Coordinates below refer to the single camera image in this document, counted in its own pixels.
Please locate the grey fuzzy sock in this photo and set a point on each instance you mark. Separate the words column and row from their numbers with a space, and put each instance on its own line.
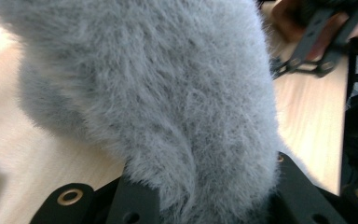
column 155, row 99

